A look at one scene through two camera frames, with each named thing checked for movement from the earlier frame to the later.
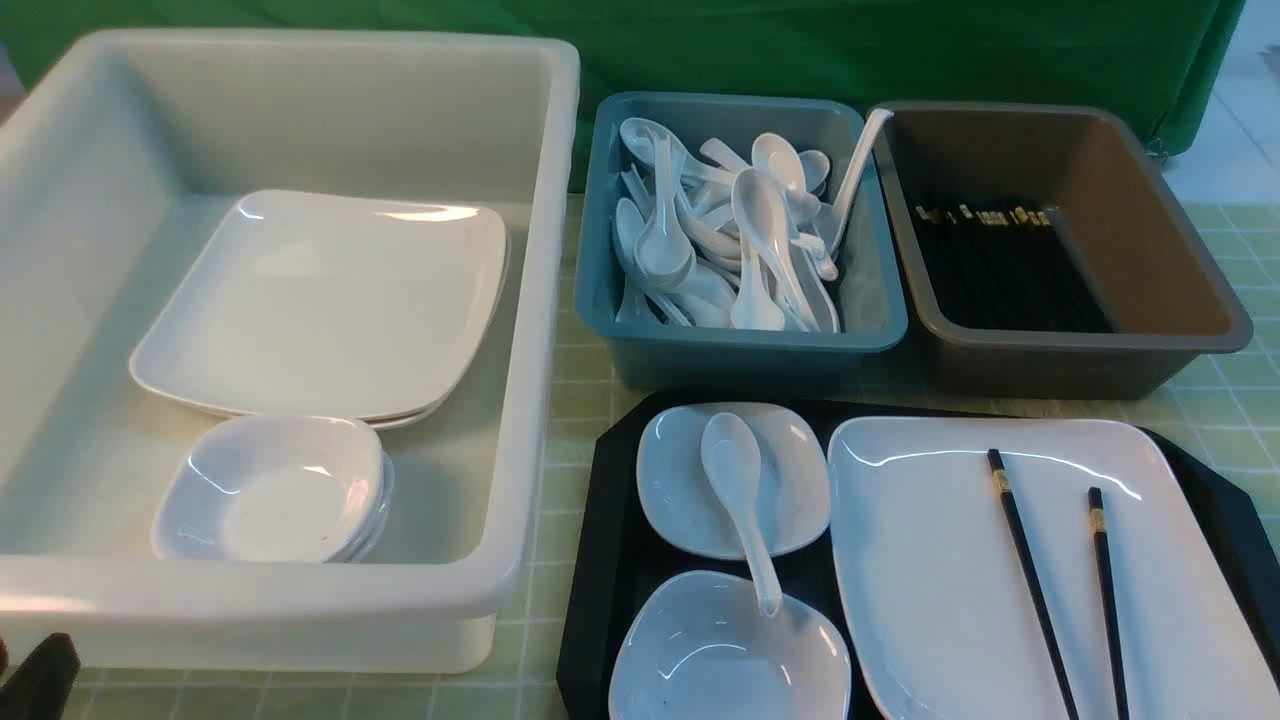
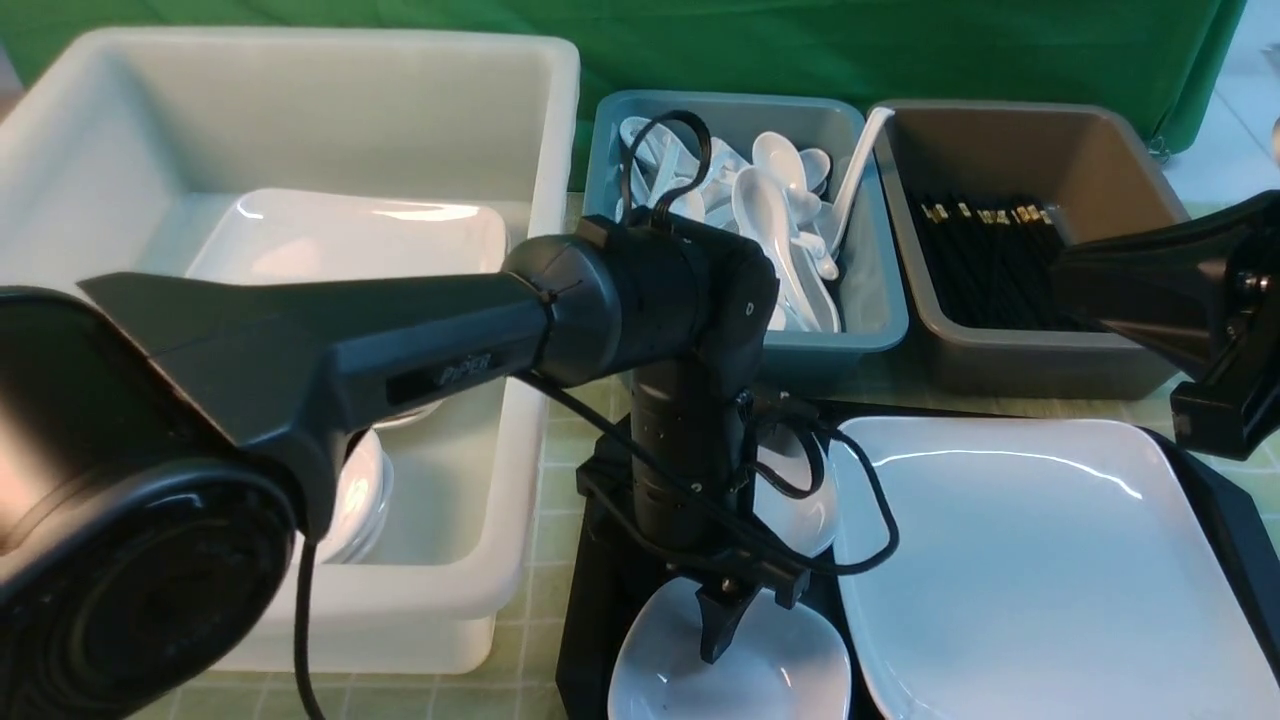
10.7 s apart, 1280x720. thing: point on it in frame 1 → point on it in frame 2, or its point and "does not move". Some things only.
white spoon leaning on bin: x=876 y=123 does not move
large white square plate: x=938 y=617 does not move
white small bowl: x=700 y=646 does not move
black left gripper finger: x=38 y=688 → x=672 y=485
